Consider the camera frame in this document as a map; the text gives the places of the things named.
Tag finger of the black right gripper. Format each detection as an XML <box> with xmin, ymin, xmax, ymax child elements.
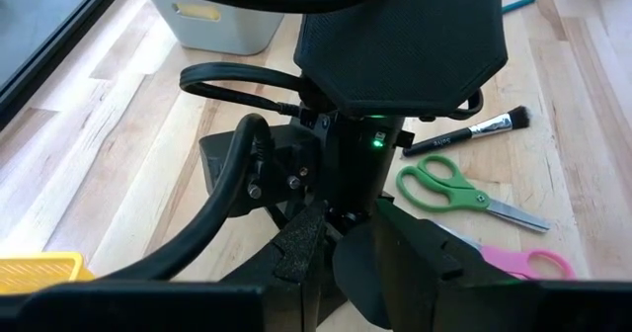
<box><xmin>332</xmin><ymin>221</ymin><xmax>396</xmax><ymax>331</ymax></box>

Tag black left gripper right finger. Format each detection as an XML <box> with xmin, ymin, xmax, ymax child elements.
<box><xmin>374</xmin><ymin>199</ymin><xmax>632</xmax><ymax>332</ymax></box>

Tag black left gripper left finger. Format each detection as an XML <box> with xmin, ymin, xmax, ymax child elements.
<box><xmin>0</xmin><ymin>201</ymin><xmax>328</xmax><ymax>332</ymax></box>

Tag black makeup brush silver ferrule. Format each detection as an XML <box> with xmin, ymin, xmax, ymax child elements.
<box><xmin>402</xmin><ymin>104</ymin><xmax>532</xmax><ymax>158</ymax></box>

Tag green-handled scissors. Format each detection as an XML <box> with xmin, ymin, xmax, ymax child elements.
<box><xmin>394</xmin><ymin>153</ymin><xmax>553</xmax><ymax>234</ymax></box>

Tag thin blue paintbrush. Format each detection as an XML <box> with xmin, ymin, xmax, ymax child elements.
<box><xmin>501</xmin><ymin>0</ymin><xmax>539</xmax><ymax>16</ymax></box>

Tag grey plastic bin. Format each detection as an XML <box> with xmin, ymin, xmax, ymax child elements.
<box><xmin>140</xmin><ymin>0</ymin><xmax>288</xmax><ymax>57</ymax></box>

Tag yellow plastic basket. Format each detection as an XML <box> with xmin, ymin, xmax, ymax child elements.
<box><xmin>0</xmin><ymin>251</ymin><xmax>96</xmax><ymax>296</ymax></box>

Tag pink-handled scissors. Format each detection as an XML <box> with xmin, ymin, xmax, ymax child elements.
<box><xmin>434</xmin><ymin>222</ymin><xmax>578</xmax><ymax>281</ymax></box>

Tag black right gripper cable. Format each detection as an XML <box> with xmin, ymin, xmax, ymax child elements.
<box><xmin>179</xmin><ymin>61</ymin><xmax>485</xmax><ymax>124</ymax></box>

